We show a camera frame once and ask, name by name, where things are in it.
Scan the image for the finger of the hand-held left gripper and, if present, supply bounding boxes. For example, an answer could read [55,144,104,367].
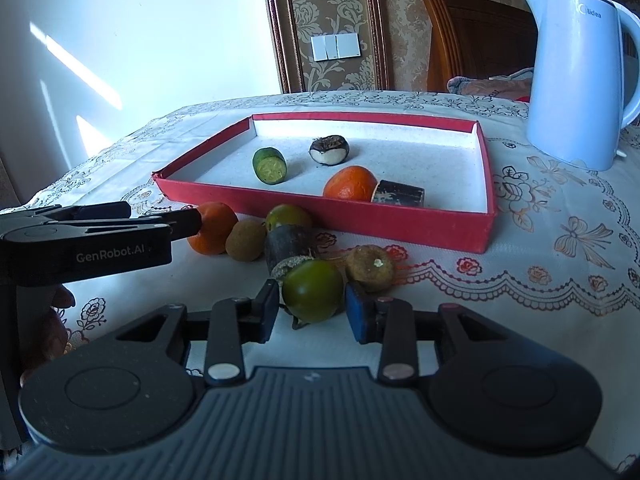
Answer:
[87,208,203,241]
[0,201,132,233]

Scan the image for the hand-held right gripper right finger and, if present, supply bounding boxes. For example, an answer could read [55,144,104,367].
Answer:
[345,281,511,386]

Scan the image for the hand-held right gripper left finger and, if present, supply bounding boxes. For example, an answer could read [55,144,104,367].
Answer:
[115,280,280,387]

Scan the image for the orange mandarin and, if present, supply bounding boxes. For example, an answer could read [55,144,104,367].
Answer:
[322,165,379,202]
[187,202,239,255]

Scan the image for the green round fruit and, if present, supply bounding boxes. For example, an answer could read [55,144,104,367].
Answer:
[281,259,346,324]
[264,204,313,233]

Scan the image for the green cucumber piece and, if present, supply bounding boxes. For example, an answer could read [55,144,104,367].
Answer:
[251,147,289,184]

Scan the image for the dark water chestnut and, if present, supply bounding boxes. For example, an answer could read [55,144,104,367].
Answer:
[308,135,350,166]

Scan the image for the red shallow box tray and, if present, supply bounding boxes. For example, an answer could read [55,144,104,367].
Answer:
[152,112,497,254]

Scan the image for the person's left hand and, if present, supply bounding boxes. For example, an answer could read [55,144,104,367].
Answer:
[19,284,77,386]

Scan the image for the brown fruit with white spot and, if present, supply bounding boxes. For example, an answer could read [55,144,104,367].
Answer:
[345,245,396,292]

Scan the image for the brown kiwi fruit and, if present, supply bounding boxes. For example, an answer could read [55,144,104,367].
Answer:
[225,220,267,262]

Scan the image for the wooden chair back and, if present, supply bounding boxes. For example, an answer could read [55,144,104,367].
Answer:
[417,0,538,93]

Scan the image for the white electric kettle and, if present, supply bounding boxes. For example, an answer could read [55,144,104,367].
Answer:
[524,0,640,172]

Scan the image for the white wall light switch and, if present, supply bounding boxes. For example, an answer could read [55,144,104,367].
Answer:
[311,32,362,62]

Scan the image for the brown wooden wall trim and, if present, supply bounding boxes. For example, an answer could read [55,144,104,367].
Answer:
[259,0,391,94]

